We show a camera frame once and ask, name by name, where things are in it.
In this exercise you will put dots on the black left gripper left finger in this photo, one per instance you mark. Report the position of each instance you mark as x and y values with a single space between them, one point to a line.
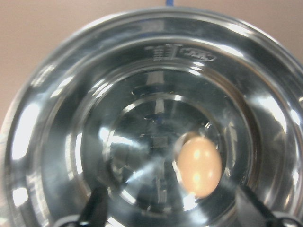
94 213

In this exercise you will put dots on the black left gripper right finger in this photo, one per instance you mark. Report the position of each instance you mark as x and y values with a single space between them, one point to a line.
253 213

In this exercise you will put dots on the brown egg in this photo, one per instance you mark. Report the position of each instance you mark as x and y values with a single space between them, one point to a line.
199 166

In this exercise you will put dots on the pale green electric pot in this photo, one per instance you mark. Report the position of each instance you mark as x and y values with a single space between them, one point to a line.
114 103

